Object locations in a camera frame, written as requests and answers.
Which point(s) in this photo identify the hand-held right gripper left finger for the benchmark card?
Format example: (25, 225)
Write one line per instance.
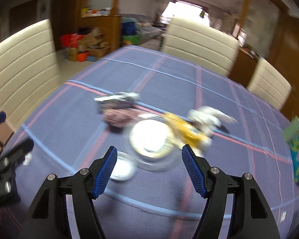
(106, 174)

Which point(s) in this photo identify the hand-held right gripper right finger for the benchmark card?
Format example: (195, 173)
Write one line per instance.
(193, 171)

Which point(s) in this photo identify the clear round plastic lid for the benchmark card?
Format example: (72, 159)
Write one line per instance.
(149, 139)

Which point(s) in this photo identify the crumpled white paper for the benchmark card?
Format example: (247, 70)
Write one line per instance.
(123, 169)

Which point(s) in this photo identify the yellow crumpled wrapper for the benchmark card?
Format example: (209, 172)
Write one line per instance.
(186, 132)

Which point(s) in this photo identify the crumpled white tissue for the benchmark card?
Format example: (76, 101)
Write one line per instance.
(206, 119)

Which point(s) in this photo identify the pink brown wrapper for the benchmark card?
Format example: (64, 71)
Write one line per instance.
(117, 117)

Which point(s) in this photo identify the cream padded chair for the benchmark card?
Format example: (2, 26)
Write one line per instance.
(269, 82)
(196, 44)
(22, 62)

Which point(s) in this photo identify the silver foil wrapper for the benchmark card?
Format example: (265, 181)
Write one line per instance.
(119, 98)

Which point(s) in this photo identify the blue plaid tablecloth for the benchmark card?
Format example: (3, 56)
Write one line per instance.
(152, 84)

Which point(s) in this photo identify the small white card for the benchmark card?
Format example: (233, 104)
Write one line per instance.
(283, 216)

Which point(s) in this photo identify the orange bucket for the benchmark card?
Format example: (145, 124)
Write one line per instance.
(82, 56)

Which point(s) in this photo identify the green cup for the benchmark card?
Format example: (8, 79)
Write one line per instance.
(292, 129)

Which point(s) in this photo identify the red paper bags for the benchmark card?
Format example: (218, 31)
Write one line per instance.
(69, 39)

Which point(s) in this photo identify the pile of cardboard boxes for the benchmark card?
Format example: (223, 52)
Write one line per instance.
(94, 42)

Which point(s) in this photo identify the green shopping bag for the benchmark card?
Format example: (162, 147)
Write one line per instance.
(130, 39)

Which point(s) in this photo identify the wooden low cabinet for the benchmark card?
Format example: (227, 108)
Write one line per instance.
(112, 29)

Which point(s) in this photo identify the grey patterned sofa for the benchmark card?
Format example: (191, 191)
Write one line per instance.
(149, 31)

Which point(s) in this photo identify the blue bag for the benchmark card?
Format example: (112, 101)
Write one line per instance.
(128, 27)

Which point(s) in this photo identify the wooden door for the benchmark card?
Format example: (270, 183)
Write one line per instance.
(289, 44)

